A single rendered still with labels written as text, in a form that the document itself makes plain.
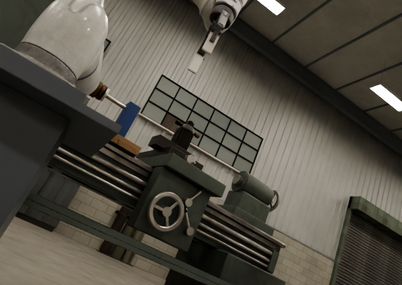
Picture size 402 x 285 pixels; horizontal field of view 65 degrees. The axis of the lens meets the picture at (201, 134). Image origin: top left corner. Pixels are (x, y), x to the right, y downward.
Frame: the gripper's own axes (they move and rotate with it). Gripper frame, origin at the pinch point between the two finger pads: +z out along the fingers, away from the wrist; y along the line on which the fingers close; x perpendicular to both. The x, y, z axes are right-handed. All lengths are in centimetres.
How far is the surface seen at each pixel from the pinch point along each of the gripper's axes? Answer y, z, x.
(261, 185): -78, 1, 71
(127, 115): -61, 7, -13
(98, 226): -36, 56, -2
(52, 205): -33, 56, -18
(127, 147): -48, 24, -6
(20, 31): -28, 10, -57
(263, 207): -78, 11, 77
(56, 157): -45, 40, -27
